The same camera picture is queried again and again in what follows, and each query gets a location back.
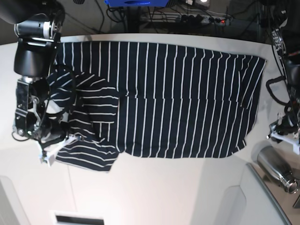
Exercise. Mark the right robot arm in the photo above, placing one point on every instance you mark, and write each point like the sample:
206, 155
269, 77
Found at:
37, 25

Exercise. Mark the white power strip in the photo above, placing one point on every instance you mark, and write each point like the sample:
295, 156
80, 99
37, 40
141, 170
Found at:
160, 16

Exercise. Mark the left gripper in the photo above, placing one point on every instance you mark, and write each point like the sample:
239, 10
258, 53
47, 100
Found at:
285, 124

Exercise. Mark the navy white striped t-shirt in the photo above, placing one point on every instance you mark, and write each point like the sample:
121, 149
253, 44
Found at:
154, 101

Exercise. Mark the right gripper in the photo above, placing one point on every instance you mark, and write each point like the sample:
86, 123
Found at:
52, 132

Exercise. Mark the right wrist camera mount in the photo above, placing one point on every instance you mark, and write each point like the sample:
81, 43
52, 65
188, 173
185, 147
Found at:
49, 150

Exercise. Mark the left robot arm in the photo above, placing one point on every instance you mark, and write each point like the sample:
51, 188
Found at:
283, 23

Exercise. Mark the blue box with oval hole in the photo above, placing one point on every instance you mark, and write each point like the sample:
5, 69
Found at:
136, 3

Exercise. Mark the stainless steel water bottle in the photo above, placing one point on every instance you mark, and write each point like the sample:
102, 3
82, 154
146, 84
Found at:
277, 169

